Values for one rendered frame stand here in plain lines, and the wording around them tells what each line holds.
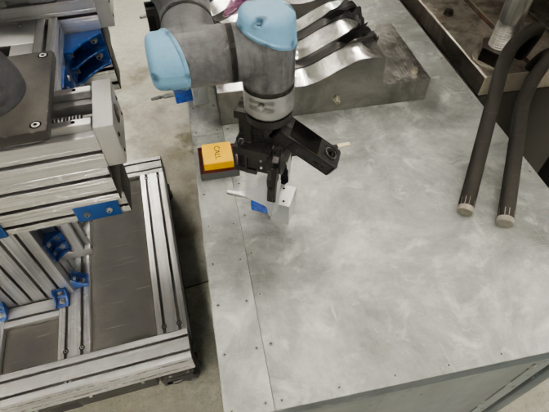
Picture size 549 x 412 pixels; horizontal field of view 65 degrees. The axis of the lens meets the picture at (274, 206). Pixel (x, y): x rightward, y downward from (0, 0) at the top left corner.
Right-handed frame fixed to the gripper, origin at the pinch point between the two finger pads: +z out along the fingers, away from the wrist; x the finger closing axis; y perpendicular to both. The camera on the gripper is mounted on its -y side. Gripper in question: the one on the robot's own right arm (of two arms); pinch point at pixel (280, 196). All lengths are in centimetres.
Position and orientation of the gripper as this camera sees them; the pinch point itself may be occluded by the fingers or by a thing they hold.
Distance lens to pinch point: 80.6
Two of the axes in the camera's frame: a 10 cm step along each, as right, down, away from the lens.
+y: -9.6, -2.3, 1.8
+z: 0.0, 6.3, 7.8
